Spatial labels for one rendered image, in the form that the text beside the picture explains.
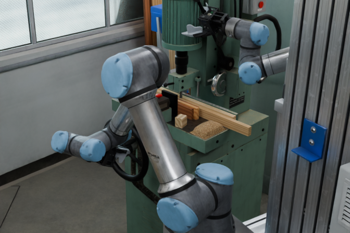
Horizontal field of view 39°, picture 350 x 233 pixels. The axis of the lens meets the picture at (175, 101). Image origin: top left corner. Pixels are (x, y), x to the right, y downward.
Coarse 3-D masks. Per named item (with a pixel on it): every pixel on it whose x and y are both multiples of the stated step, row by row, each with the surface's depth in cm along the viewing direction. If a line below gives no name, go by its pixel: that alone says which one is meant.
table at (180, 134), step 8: (112, 104) 235; (192, 120) 214; (200, 120) 214; (208, 120) 214; (176, 128) 207; (184, 128) 206; (192, 128) 207; (176, 136) 209; (184, 136) 205; (192, 136) 201; (216, 136) 201; (224, 136) 206; (232, 136) 210; (192, 144) 203; (200, 144) 199; (208, 144) 199; (216, 144) 203
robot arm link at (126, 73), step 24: (144, 48) 142; (120, 72) 133; (144, 72) 136; (120, 96) 135; (144, 96) 136; (144, 120) 137; (144, 144) 139; (168, 144) 138; (168, 168) 137; (168, 192) 136; (192, 192) 137; (168, 216) 138; (192, 216) 135
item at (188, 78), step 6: (174, 72) 220; (192, 72) 221; (198, 72) 223; (168, 78) 219; (174, 78) 216; (180, 78) 215; (186, 78) 218; (192, 78) 221; (174, 84) 217; (180, 84) 216; (186, 84) 219; (192, 84) 222; (180, 90) 217
